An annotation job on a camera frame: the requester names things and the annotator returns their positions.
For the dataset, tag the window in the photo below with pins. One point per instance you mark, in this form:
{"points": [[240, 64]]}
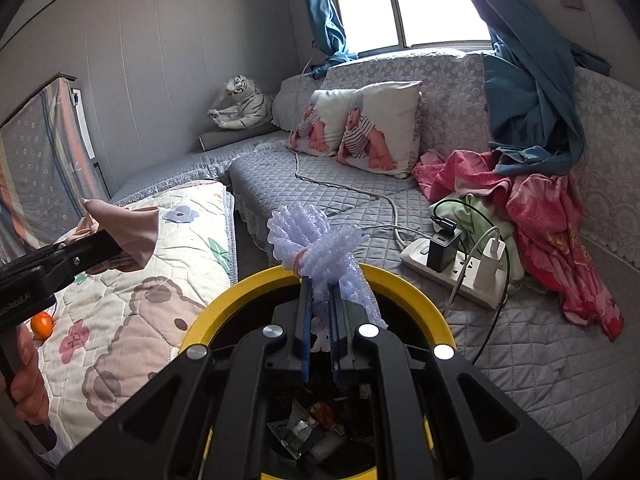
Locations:
{"points": [[425, 0]]}

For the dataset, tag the yellow rimmed trash bin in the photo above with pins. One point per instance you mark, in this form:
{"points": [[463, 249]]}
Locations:
{"points": [[240, 290]]}

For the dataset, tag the white power strip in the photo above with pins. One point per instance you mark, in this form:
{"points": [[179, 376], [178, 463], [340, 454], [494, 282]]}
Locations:
{"points": [[415, 257]]}

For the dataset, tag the person's left hand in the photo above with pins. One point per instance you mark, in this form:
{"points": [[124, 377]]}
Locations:
{"points": [[30, 385]]}

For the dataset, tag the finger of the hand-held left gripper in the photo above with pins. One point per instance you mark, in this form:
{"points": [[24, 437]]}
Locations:
{"points": [[95, 251]]}

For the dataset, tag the pink floral cloth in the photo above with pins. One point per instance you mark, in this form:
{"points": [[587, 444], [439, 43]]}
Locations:
{"points": [[545, 220]]}

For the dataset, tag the white charger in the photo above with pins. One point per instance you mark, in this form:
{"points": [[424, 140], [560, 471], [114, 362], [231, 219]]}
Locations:
{"points": [[487, 265]]}

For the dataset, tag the light green cloth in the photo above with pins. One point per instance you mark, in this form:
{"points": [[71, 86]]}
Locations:
{"points": [[475, 215]]}

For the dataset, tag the striped covered mattress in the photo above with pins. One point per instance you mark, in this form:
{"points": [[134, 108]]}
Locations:
{"points": [[45, 160]]}

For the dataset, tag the grey cushion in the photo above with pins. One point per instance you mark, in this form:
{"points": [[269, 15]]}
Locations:
{"points": [[220, 140]]}

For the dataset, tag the purple foam net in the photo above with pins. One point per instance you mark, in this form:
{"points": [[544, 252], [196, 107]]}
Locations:
{"points": [[325, 250]]}

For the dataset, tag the baby print pillow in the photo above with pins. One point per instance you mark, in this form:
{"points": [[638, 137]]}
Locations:
{"points": [[380, 130], [320, 125]]}

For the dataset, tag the wide blue curtain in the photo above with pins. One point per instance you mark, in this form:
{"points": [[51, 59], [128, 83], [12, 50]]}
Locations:
{"points": [[530, 90]]}

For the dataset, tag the grey quilted sofa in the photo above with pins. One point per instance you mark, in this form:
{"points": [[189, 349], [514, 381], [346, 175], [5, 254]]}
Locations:
{"points": [[525, 360]]}

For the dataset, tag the grey foil wrapper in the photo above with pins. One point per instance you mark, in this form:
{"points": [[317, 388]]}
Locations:
{"points": [[287, 427]]}

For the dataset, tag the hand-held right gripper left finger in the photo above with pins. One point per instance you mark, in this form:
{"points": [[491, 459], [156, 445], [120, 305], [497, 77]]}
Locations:
{"points": [[302, 332]]}

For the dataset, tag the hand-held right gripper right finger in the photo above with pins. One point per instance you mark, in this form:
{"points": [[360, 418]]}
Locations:
{"points": [[336, 332]]}

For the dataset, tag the white board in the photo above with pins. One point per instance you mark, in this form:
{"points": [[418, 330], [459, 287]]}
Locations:
{"points": [[82, 125]]}

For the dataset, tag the wall socket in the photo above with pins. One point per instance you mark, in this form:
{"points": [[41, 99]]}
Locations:
{"points": [[571, 0]]}

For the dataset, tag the narrow blue curtain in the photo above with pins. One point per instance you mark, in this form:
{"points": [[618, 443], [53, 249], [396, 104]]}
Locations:
{"points": [[325, 20]]}

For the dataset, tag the white plush tiger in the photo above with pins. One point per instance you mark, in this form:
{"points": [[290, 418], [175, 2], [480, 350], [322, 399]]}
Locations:
{"points": [[250, 110]]}

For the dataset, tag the small orange fruit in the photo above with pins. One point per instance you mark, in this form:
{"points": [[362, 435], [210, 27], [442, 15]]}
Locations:
{"points": [[42, 325]]}

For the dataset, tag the black charger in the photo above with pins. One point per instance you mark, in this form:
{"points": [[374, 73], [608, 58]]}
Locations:
{"points": [[442, 255]]}

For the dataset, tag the pink cloth piece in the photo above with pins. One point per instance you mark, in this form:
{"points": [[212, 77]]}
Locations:
{"points": [[130, 225]]}

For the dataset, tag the white wrapper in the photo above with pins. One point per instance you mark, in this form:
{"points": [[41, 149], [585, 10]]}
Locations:
{"points": [[325, 445]]}

